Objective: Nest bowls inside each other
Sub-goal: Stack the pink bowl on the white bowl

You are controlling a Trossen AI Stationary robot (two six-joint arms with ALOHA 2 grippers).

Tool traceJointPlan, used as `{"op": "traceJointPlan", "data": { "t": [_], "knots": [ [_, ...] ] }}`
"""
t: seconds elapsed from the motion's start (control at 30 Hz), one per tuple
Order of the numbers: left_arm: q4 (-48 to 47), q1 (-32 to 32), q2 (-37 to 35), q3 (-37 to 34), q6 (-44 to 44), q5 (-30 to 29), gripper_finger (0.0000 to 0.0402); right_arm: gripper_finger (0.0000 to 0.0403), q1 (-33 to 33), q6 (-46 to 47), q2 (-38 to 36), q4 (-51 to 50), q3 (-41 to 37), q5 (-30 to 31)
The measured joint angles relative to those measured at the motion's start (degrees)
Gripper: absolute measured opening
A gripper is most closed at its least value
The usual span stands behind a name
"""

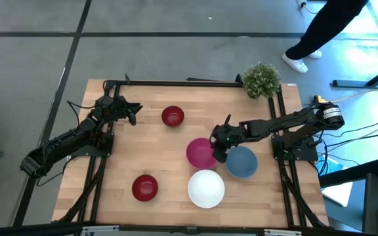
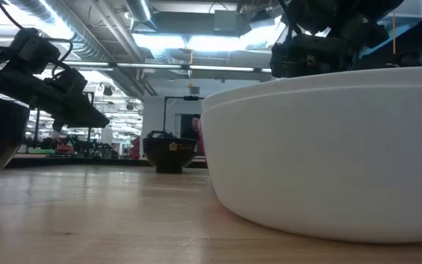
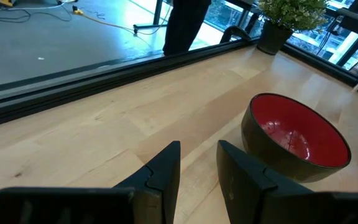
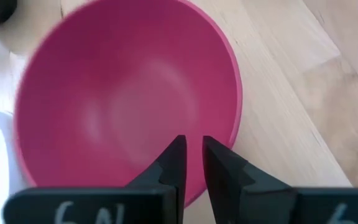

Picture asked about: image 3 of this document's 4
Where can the small red black bowl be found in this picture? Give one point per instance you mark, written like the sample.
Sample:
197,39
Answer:
291,130

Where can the black desk leg base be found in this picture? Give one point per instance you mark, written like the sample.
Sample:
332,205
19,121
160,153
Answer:
158,14

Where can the green potted plant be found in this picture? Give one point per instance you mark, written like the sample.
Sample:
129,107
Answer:
287,18

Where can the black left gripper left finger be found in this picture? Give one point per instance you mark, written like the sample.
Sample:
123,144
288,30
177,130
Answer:
154,186

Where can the yellow power strip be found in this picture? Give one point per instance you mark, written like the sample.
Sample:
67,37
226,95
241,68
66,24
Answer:
78,12

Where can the person's leg with white shoe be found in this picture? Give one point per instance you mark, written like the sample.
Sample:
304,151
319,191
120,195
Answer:
183,25

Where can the black aluminium table frame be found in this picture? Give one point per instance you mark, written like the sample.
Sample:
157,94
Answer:
73,93

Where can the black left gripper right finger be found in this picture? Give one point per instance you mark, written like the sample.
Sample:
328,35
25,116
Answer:
250,193

